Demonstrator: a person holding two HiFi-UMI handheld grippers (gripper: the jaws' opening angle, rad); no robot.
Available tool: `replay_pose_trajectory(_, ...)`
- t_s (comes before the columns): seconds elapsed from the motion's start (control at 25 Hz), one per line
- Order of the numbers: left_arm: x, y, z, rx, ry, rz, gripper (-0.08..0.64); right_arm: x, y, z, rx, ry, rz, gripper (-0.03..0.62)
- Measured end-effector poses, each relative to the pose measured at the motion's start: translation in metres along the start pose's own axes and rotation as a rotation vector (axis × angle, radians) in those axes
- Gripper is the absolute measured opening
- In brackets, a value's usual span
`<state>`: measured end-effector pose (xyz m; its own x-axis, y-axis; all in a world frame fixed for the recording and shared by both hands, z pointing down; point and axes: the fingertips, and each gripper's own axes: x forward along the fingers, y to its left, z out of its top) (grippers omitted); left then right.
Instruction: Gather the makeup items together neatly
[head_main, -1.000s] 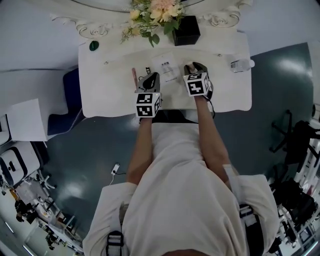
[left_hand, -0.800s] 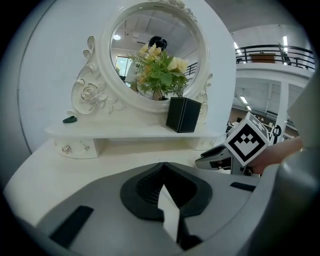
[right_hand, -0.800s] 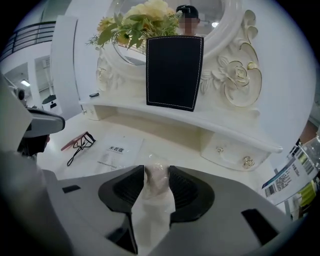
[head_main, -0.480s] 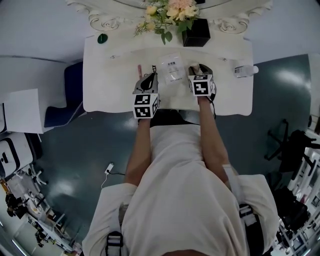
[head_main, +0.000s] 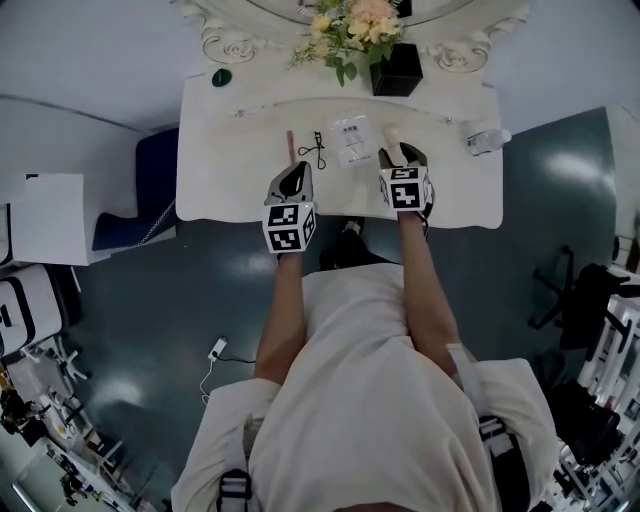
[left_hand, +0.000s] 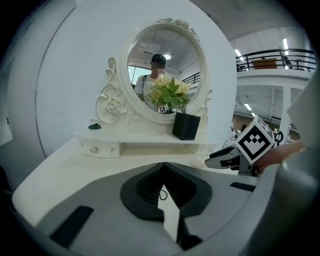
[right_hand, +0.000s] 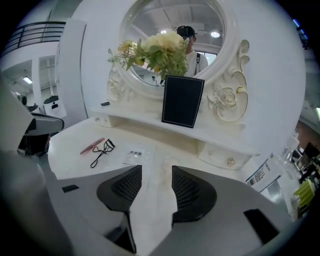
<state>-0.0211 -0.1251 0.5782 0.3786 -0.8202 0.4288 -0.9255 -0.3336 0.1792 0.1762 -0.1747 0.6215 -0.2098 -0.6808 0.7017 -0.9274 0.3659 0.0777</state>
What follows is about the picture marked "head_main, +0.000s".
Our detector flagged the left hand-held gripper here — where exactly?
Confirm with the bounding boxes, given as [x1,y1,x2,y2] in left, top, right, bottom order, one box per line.
[260,161,320,256]

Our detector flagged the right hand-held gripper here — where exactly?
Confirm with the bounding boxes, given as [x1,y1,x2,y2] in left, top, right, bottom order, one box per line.
[377,142,435,215]

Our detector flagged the black eyelash curler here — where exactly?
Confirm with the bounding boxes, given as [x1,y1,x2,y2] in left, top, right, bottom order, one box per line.
[297,129,327,171]

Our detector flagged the clear packet with black item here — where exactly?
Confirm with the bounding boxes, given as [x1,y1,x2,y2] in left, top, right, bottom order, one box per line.
[329,112,376,170]

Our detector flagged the person's right forearm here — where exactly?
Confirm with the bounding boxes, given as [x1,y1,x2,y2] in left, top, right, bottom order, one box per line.
[397,209,461,381]

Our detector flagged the person's left forearm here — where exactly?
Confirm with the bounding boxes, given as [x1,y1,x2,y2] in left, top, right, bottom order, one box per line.
[253,252,306,386]

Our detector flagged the white dressing table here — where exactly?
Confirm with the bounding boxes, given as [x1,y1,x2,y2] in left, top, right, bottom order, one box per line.
[174,72,504,230]

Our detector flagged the person's left leg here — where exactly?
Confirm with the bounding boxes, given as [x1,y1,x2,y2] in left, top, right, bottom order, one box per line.
[318,217,371,274]

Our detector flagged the clear plastic water bottle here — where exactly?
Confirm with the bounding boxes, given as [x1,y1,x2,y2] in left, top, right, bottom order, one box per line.
[466,127,513,157]

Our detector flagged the black square vase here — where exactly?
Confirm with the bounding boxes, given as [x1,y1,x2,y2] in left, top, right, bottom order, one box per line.
[368,42,425,98]

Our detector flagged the navy blue upholstered stool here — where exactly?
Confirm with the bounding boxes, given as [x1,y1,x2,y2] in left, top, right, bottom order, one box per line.
[92,127,181,254]

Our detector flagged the yellow artificial flower bouquet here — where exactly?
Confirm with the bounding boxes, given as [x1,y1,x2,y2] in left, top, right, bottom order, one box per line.
[287,0,406,89]

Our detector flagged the person's white shirt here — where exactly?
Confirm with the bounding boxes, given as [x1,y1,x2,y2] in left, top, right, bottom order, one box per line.
[171,262,560,512]

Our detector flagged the black office chair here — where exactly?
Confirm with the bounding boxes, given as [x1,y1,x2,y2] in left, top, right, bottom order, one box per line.
[547,379,621,466]
[528,244,640,351]

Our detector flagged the white storage cabinet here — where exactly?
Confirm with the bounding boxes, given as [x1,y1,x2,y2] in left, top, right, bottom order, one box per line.
[9,172,99,266]

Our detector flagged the white robot with black panel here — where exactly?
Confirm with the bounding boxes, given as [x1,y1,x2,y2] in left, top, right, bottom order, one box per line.
[0,263,69,359]

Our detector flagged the oval mirror ornate white frame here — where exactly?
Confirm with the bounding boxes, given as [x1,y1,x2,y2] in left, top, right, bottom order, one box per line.
[169,0,531,76]

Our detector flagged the white power adapter with cable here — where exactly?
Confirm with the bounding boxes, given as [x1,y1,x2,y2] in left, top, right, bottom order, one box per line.
[199,337,257,402]

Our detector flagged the grey harness strap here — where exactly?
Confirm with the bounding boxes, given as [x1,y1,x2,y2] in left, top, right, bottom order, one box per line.
[218,469,254,512]
[446,342,531,512]

